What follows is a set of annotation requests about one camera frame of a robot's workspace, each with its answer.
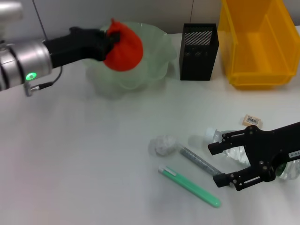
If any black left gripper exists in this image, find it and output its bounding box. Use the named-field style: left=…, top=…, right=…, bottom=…
left=43, top=26, right=122, bottom=69

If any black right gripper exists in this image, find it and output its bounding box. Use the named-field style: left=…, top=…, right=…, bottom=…
left=208, top=121, right=300, bottom=192

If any grey glitter pen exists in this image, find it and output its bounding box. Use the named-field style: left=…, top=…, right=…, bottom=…
left=180, top=146, right=223, bottom=176

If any red-orange soft orange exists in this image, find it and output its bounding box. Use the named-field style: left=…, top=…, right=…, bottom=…
left=103, top=18, right=144, bottom=72

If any clear green-label water bottle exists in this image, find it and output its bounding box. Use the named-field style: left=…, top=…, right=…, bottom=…
left=206, top=127, right=300, bottom=181

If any white paper ball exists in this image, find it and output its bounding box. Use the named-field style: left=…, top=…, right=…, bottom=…
left=149, top=134, right=178, bottom=157

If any green pen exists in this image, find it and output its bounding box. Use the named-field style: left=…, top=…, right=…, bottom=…
left=158, top=165, right=222, bottom=209

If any green glass fruit bowl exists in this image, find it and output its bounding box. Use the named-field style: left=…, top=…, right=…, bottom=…
left=85, top=22, right=177, bottom=91

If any beige eraser with barcode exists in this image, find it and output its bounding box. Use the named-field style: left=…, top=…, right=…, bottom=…
left=240, top=114, right=263, bottom=128

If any black mesh pen holder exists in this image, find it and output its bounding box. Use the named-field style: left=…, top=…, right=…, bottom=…
left=180, top=23, right=220, bottom=81

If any yellow plastic bin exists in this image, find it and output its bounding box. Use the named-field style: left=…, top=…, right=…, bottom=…
left=217, top=0, right=297, bottom=90

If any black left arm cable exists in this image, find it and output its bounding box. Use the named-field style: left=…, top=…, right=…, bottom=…
left=24, top=67, right=63, bottom=97

